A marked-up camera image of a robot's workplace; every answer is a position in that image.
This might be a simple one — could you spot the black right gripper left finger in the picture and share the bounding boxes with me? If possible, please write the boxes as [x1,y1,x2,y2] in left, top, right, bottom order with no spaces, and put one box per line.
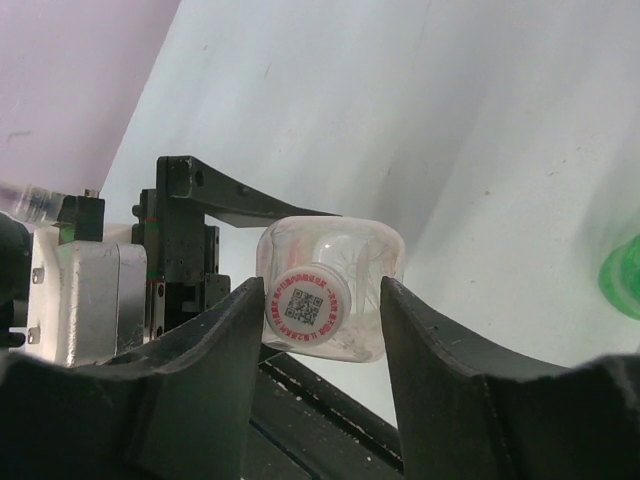
[1,278,265,479]

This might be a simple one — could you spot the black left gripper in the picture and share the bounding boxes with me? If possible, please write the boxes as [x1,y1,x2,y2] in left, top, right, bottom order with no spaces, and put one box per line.
[132,156,329,341]

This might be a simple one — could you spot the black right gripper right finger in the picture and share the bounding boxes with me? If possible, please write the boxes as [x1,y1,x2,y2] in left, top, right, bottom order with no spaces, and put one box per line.
[380,278,639,479]

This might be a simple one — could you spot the fruit tea bottle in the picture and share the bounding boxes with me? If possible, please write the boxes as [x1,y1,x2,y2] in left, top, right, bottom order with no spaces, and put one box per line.
[256,216,405,363]

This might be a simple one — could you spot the white bottle cap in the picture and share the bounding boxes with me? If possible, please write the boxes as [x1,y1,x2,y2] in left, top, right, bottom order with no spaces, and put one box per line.
[265,263,351,347]

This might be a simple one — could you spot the green plastic bottle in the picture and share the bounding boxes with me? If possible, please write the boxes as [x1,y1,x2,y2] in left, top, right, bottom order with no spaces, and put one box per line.
[598,236,639,320]

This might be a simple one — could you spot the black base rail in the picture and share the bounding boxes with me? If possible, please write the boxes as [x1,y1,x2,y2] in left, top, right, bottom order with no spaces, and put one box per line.
[242,346,404,479]

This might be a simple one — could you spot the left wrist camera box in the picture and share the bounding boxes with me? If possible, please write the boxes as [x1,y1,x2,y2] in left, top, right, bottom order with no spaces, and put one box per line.
[17,188,149,367]

